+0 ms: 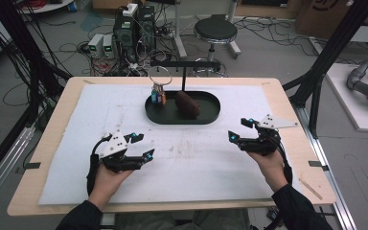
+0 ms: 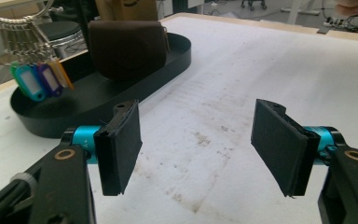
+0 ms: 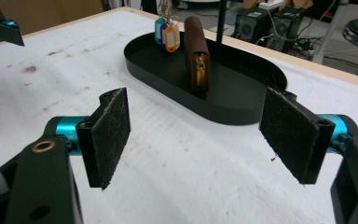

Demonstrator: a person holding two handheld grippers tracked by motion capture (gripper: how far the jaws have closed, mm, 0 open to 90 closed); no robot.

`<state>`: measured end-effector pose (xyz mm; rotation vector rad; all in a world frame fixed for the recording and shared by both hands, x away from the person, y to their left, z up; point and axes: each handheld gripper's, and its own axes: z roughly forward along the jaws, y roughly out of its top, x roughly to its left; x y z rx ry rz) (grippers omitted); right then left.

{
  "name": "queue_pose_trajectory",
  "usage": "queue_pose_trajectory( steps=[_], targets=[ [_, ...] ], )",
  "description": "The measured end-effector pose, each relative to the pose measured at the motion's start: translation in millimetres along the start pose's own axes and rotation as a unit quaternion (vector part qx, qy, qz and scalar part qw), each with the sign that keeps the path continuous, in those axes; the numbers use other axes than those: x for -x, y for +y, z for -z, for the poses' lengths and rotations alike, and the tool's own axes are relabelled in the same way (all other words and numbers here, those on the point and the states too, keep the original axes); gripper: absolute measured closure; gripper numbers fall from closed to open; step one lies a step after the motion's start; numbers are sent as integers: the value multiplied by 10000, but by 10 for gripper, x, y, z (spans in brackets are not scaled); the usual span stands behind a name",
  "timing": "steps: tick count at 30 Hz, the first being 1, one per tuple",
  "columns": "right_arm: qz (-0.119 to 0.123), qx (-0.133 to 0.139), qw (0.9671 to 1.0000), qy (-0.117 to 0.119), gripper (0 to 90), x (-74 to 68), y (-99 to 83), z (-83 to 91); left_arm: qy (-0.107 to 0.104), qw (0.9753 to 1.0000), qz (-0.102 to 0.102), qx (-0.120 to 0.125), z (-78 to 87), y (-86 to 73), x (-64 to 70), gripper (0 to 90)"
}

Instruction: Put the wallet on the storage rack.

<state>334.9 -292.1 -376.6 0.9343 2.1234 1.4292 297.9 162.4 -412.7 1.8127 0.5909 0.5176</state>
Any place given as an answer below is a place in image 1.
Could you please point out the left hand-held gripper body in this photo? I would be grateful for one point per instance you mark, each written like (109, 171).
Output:
(118, 159)

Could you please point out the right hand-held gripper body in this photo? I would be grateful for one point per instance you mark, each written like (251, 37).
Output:
(263, 143)

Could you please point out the black tray with hook stand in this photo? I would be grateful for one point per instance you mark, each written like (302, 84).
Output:
(204, 111)

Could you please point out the brown zip pouch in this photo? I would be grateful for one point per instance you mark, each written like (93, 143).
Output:
(188, 105)

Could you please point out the person's right hand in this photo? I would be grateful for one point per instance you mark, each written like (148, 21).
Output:
(273, 169)

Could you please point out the person's left hand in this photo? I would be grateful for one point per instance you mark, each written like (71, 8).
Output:
(107, 185)

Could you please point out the white table mat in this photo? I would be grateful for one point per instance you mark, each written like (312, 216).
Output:
(188, 172)

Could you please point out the grey tape piece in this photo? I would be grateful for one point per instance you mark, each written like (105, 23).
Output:
(32, 165)
(317, 164)

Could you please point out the thin wooden strip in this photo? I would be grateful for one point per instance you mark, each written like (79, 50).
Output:
(310, 189)

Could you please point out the person's legs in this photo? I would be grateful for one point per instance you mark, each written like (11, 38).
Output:
(185, 222)

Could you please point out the white desk leg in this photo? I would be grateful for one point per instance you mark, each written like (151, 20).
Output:
(179, 38)
(234, 44)

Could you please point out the white power supply unit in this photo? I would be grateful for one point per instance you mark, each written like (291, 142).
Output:
(96, 44)
(108, 46)

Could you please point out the white floor board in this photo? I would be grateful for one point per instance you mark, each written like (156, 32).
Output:
(351, 105)

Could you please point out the black round stool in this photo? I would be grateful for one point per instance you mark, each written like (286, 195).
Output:
(215, 30)

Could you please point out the black computer tower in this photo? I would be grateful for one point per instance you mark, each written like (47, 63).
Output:
(134, 35)

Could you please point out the white power strip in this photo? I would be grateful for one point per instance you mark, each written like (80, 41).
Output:
(130, 9)

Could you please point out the cardboard box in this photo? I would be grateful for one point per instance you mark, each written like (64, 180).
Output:
(329, 16)

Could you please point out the aluminium rail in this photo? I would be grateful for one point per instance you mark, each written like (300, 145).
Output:
(341, 204)
(3, 166)

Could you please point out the black metal frame post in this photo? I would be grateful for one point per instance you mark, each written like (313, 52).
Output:
(329, 54)

